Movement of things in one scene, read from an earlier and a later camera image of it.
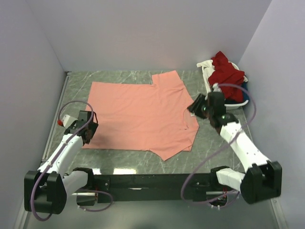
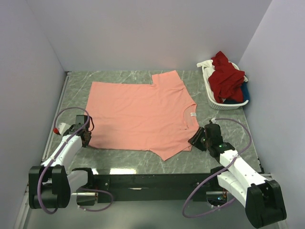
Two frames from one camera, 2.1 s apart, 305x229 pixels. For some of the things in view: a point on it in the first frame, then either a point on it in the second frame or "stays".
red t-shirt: x=225 y=73 stays
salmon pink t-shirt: x=153 y=118 stays
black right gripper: x=195 y=107 -> x=194 y=140
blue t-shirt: x=246 y=97 stays
